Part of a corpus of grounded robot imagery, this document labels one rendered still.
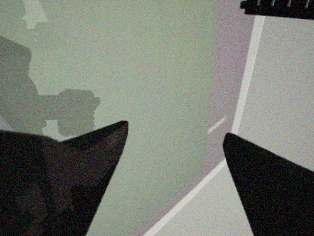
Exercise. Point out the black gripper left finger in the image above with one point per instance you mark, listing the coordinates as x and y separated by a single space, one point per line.
73 175

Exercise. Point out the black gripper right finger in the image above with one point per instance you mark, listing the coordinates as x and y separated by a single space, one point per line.
276 194

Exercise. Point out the clear glass l-shaped wall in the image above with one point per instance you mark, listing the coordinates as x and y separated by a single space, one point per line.
4 125

